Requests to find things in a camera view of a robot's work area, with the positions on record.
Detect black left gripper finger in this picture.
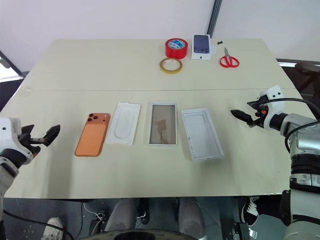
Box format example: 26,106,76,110
21,124,35,137
43,124,62,148

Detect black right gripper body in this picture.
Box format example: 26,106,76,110
249,102,269,129

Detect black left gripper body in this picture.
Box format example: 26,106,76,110
17,134,46,158

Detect white box lid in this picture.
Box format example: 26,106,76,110
180,107,225,162

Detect white box with purple phone print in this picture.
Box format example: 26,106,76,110
191,34,218,61

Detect orange smartphone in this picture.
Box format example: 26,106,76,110
74,112,111,158

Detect black office chair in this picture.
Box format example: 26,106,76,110
276,58,320,103

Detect white paper insert tray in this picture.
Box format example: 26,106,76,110
105,101,142,146

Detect white tray with glass panel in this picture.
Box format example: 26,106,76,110
148,100,178,148

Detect yellow tape roll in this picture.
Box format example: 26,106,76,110
158,57,183,75

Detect white shoe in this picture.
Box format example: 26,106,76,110
41,216,64,240

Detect red tape roll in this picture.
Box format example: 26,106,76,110
164,37,189,60

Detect black and white sneaker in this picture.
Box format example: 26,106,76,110
240,196,260,226

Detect grey rounded leg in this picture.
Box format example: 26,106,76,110
177,197,206,238
104,198,138,232

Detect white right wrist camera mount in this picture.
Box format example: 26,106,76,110
258,84,286,130

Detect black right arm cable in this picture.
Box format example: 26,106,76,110
259,96,320,155

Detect red handled scissors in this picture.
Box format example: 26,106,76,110
219,46,241,69

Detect dark window frame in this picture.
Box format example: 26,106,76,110
0,49,25,83

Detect black floor cable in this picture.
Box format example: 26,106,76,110
0,209,75,240

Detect white thin cable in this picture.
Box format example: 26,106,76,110
83,202,105,222

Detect grey vertical post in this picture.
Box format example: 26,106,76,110
206,0,223,39

